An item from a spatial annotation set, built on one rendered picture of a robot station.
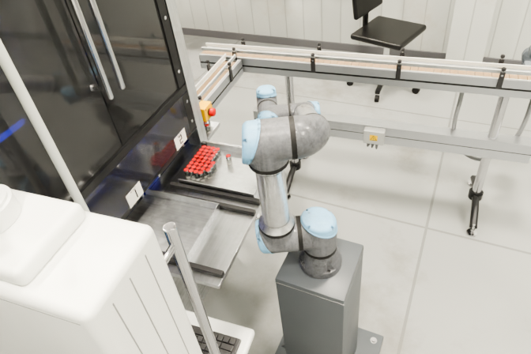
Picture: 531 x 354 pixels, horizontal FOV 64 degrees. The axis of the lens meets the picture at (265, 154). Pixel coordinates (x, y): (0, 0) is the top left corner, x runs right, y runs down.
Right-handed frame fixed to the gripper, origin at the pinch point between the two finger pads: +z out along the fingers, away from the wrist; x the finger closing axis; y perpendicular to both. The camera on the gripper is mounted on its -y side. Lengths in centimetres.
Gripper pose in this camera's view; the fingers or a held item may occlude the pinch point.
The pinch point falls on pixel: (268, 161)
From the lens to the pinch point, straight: 179.0
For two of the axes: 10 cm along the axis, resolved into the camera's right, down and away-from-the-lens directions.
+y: 9.3, 1.5, -3.2
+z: 0.9, 7.7, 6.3
